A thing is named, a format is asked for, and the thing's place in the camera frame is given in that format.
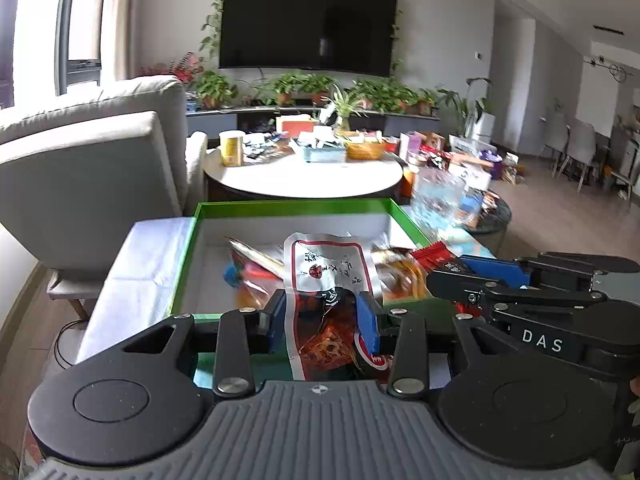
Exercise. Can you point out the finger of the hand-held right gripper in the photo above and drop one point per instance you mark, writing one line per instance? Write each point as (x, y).
(455, 285)
(495, 270)

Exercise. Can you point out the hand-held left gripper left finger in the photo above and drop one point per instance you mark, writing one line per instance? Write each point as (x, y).
(276, 322)

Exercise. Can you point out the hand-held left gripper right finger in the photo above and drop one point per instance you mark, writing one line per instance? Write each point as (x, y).
(367, 325)

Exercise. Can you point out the small red snack packet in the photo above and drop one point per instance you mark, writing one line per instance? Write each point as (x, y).
(432, 256)

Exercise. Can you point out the orange sausage packet blue ends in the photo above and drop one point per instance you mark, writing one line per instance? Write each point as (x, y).
(250, 277)

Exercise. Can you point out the yellow bread packet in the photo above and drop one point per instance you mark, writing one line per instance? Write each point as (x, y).
(400, 272)

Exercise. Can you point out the white red-print snack packet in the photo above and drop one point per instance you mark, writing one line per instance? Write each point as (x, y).
(325, 265)

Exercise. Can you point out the green cardboard box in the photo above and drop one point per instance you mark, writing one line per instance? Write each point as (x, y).
(210, 280)

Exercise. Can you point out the dark round side table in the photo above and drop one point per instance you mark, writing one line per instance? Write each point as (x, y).
(495, 225)

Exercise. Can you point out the purple bag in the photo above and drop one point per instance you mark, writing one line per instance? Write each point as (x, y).
(487, 152)

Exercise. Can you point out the pile of assorted small boxes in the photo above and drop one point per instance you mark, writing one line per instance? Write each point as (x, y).
(435, 152)

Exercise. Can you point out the grey dining chair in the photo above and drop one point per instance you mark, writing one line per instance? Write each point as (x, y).
(580, 152)
(554, 142)
(627, 165)

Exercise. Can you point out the white cylinder planter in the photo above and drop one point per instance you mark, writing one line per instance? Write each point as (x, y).
(484, 127)

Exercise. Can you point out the round white table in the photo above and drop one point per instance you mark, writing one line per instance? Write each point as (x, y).
(300, 180)

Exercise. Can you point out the woven basket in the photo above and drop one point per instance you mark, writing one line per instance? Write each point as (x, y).
(366, 150)

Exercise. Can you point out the tall leafy floor plant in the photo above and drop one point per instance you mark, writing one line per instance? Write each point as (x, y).
(467, 100)

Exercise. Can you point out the blue plastic tray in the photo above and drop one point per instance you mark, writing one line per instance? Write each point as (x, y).
(320, 151)

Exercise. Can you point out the yellow can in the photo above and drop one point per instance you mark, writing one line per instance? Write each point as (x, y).
(231, 149)

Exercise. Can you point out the orange red box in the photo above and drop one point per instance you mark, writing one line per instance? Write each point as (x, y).
(295, 126)

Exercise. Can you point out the spider plant in glass vase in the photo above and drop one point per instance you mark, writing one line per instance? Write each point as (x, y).
(345, 107)

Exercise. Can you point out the grey television cabinet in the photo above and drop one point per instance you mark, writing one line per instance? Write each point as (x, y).
(215, 120)

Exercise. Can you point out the grey armchair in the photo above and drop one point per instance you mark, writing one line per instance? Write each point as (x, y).
(90, 170)

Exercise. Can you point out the row of green potted plants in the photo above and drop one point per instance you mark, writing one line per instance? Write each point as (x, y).
(215, 87)

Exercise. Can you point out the red flower arrangement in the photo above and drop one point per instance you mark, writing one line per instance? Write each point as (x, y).
(180, 67)

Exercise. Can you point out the green vine garland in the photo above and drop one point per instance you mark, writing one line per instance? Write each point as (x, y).
(212, 20)

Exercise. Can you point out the beige curtain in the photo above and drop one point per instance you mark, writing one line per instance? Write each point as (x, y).
(122, 15)

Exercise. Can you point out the dark framed window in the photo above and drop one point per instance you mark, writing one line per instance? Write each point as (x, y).
(75, 25)

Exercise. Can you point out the wall television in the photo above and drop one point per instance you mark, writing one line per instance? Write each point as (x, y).
(307, 22)

